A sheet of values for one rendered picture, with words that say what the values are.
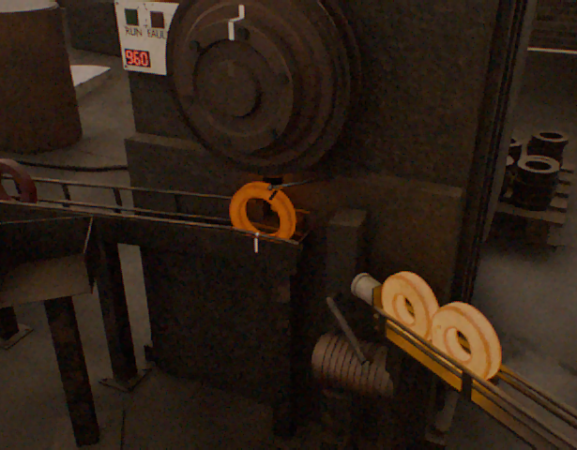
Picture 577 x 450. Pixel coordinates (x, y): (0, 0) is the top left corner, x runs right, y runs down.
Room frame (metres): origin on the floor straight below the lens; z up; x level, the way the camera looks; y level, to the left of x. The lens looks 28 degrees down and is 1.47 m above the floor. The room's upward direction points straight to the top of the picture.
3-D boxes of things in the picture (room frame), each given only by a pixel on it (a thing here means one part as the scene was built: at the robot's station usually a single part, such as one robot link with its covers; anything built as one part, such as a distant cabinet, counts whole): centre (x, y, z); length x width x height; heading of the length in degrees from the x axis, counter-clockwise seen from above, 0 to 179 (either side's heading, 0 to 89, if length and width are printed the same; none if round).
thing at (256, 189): (1.36, 0.07, 0.75); 0.18 x 0.03 x 0.18; 65
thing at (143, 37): (1.60, 0.33, 1.15); 0.26 x 0.02 x 0.18; 66
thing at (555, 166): (3.07, -0.93, 0.22); 1.20 x 0.81 x 0.44; 64
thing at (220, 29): (1.27, 0.11, 1.12); 0.28 x 0.06 x 0.28; 66
